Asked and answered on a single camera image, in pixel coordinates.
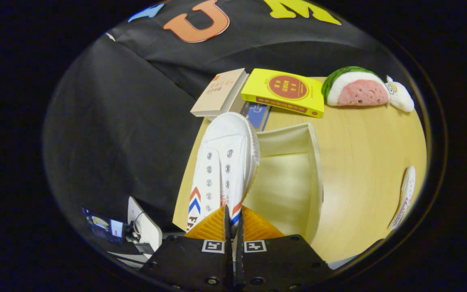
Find lit computer screen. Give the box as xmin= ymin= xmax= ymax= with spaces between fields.
xmin=81 ymin=208 xmax=125 ymax=244

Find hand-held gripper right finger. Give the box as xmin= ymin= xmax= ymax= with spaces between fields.
xmin=233 ymin=205 xmax=333 ymax=292

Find yellow book red circle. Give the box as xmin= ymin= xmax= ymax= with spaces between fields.
xmin=241 ymin=68 xmax=325 ymax=118

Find white plush toy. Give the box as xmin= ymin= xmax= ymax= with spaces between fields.
xmin=384 ymin=75 xmax=415 ymax=113

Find beige book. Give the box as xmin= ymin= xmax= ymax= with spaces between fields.
xmin=190 ymin=68 xmax=249 ymax=118

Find white device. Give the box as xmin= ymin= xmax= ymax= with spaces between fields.
xmin=127 ymin=196 xmax=163 ymax=255

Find beige fabric storage box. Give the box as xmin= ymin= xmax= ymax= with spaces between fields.
xmin=242 ymin=122 xmax=324 ymax=245

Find grey book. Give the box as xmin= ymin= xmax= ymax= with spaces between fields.
xmin=207 ymin=75 xmax=252 ymax=121

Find watermelon slice plush toy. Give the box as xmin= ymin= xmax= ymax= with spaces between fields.
xmin=321 ymin=66 xmax=390 ymax=107

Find white canvas shoe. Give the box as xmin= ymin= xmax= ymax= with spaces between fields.
xmin=388 ymin=165 xmax=416 ymax=230
xmin=186 ymin=112 xmax=261 ymax=234

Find blue book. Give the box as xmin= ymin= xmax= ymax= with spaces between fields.
xmin=245 ymin=101 xmax=272 ymax=132

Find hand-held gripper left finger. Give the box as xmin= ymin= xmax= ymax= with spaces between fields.
xmin=140 ymin=205 xmax=234 ymax=292

